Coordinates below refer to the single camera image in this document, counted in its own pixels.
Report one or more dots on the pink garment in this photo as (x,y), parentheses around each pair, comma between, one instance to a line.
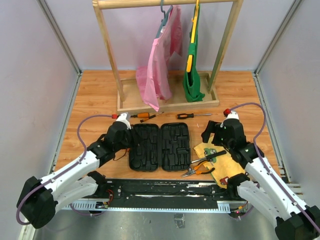
(152,79)

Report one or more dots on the yellow cartoon cloth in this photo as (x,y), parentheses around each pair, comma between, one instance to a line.
(225,166)

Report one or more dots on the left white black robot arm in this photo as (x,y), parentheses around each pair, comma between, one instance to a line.
(41,198)

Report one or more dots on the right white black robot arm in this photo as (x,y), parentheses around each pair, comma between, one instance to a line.
(261,186)

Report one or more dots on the green garment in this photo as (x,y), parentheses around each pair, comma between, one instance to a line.
(191,80)

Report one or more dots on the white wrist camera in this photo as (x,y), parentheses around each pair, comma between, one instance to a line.
(230,114)
(124,118)

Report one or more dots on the teal clothes hanger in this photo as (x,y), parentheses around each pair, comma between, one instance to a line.
(163,15)

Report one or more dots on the small orange black screwdriver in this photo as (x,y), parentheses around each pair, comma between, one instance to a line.
(150,117)

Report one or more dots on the orange handled awl screwdriver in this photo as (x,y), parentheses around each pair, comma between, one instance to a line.
(142,115)

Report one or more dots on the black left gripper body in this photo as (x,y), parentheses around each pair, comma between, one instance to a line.
(125,143)

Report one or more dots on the black plastic tool case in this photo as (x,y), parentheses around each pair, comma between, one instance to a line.
(166,147)

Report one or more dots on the slotted aluminium cable duct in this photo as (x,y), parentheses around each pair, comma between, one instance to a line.
(153,204)

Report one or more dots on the orange handled needle nose pliers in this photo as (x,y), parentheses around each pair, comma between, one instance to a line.
(203,168)

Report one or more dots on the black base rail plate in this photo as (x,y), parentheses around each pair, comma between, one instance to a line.
(123,188)

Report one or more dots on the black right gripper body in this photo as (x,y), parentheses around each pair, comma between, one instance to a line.
(225,141)

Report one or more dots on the wooden clothes rack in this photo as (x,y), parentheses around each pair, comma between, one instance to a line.
(170,80)

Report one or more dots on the claw hammer black handle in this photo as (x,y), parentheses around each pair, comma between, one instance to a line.
(209,157)

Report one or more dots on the black orange handled screwdriver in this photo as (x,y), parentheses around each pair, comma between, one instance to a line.
(183,116)

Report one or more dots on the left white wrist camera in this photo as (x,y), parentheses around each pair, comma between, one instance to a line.
(124,118)

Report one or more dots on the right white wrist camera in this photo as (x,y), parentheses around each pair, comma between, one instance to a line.
(230,114)

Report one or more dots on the yellow clothes hanger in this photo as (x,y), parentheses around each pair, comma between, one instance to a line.
(192,45)

